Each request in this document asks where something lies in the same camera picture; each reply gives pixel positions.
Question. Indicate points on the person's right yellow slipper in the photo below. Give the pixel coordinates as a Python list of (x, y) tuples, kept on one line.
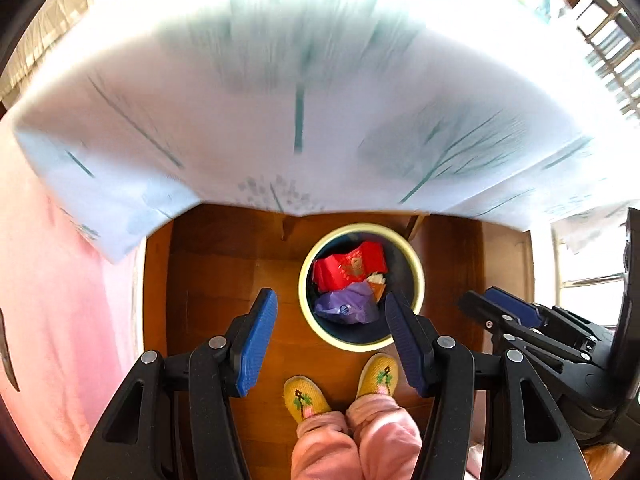
[(380, 375)]

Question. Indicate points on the window railing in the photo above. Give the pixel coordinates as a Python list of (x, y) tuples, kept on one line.
[(607, 35)]

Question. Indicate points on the purple plastic packet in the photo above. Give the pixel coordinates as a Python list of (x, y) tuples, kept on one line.
[(345, 305)]

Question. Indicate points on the tree print tablecloth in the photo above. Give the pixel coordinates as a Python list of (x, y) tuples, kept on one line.
[(250, 85)]

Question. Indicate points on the person's pink pants leg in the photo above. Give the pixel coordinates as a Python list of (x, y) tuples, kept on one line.
[(325, 450), (390, 435)]

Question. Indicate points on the person's left pink pants leg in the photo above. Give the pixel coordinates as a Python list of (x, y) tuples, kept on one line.
[(325, 450)]

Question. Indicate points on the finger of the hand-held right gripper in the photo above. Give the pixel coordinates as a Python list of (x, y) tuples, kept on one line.
[(482, 310), (520, 307)]

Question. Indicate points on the pink bed cover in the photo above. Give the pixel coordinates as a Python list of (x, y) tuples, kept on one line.
[(60, 310)]

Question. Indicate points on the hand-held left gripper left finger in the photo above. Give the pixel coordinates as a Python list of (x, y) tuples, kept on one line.
[(257, 340)]

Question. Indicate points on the person's yellow slipper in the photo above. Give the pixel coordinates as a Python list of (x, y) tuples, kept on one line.
[(305, 395), (380, 375)]

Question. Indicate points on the round bin with cream rim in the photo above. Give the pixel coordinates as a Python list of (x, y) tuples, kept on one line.
[(330, 335)]

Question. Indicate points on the red packet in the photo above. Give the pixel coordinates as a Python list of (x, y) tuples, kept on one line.
[(350, 265)]

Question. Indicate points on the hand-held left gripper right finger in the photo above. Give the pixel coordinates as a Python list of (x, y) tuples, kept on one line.
[(405, 345)]

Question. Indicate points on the orange wrapper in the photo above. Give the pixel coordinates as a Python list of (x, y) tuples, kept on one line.
[(378, 290)]

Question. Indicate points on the person's right pink pants leg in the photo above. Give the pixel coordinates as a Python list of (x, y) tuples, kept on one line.
[(390, 435)]

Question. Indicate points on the person's left yellow slipper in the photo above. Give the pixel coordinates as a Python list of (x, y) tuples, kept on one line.
[(305, 395)]

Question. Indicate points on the wooden table leg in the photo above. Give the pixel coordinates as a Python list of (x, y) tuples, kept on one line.
[(416, 225)]

